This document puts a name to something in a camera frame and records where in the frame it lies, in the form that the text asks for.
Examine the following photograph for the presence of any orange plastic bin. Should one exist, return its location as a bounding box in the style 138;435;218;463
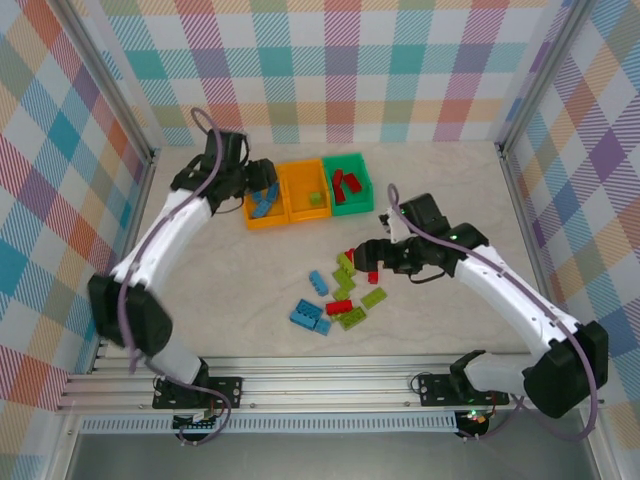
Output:
242;167;291;231
277;158;334;224

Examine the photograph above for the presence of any green plastic bin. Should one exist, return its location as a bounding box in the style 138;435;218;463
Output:
321;152;376;217

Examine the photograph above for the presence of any small electronics board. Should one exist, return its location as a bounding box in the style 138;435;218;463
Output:
457;408;494;439
172;412;221;437

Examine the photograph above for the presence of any grey metal panel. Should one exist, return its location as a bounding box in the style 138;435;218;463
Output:
64;430;601;480

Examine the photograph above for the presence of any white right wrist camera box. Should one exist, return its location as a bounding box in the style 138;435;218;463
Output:
378;206;412;245

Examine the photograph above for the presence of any aluminium side rail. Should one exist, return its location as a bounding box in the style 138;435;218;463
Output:
87;149;162;376
497;144;581;369

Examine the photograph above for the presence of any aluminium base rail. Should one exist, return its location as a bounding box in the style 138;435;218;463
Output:
54;353;607;415

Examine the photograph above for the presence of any aluminium frame post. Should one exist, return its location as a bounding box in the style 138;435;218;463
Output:
494;0;596;156
58;0;162;169

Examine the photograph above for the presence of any white slotted cable duct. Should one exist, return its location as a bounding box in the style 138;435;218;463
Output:
79;412;459;435

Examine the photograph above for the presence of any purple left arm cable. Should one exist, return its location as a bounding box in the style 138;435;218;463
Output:
119;106;234;447

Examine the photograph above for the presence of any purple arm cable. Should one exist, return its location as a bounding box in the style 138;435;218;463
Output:
387;183;601;444
119;106;234;447

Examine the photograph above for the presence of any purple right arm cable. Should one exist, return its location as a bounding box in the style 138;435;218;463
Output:
387;183;601;444

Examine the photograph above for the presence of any aluminium frame leg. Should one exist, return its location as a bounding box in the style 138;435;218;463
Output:
47;413;84;480
579;407;624;480

